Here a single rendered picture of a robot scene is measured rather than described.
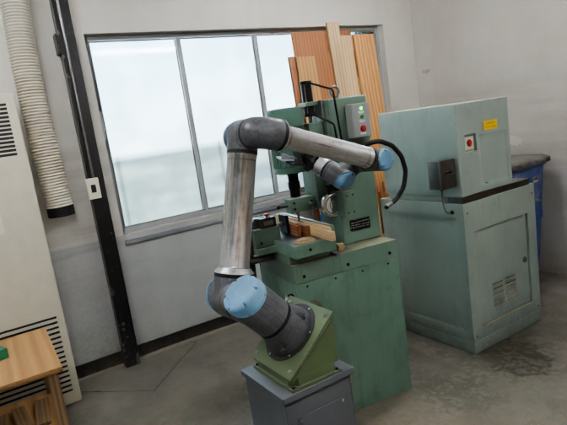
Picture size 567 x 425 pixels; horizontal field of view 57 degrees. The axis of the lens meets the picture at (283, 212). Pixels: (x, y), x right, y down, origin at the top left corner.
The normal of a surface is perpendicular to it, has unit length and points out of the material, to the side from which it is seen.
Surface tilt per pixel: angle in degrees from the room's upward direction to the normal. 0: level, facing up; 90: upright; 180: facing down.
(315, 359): 90
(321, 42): 88
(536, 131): 90
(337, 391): 90
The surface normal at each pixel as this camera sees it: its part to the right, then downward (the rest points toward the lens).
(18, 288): 0.53, 0.07
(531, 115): -0.84, 0.21
